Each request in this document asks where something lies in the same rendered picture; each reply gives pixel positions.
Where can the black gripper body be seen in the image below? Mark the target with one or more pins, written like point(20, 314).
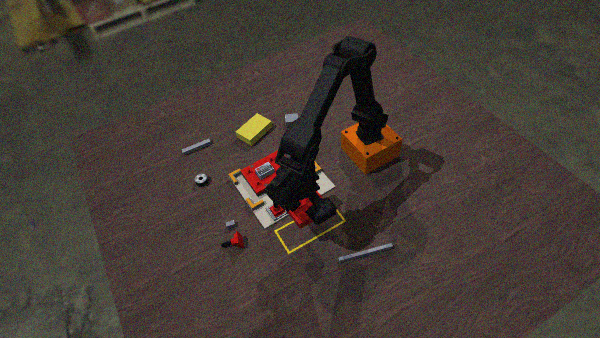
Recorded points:
point(322, 208)

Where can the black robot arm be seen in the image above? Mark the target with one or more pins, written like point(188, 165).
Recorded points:
point(301, 141)

